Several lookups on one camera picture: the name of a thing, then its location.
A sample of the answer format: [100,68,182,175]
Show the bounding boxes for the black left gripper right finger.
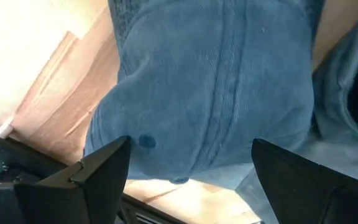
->
[251,138,358,224]

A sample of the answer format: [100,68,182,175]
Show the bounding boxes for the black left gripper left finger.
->
[0,135,132,224]

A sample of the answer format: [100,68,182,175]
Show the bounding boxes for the white plastic tube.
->
[0,116,15,139]

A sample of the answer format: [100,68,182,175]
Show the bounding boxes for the dark blue hat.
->
[83,0,326,185]

